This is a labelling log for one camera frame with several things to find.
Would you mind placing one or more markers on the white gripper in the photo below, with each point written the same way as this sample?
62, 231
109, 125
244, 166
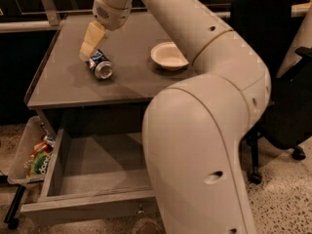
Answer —
109, 14

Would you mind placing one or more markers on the blue pepsi can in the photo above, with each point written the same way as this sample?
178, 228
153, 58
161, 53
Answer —
100, 65

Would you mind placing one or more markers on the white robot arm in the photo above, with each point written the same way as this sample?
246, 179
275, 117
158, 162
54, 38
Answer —
192, 130

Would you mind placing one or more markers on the grey cabinet with top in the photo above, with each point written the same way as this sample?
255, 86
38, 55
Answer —
121, 69

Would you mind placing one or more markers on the open grey top drawer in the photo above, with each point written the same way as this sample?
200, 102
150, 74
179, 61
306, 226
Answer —
93, 177

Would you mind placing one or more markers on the small metal drawer knob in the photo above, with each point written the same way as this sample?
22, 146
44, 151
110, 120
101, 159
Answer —
140, 210

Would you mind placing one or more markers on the white paper bowl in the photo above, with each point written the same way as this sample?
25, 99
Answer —
168, 56

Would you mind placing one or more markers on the orange snack bag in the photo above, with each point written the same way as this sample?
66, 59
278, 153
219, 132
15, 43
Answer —
41, 147

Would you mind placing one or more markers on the green snack bag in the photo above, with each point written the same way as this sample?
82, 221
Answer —
40, 164

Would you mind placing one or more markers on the clear plastic snack bin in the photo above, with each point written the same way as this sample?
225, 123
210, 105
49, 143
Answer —
35, 132

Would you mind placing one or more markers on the black office chair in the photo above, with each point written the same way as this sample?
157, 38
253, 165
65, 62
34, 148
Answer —
286, 122

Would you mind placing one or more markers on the black cart leg with caster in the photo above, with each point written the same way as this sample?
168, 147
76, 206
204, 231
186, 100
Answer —
10, 218

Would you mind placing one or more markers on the grey metal rail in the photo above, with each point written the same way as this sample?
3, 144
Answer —
299, 9

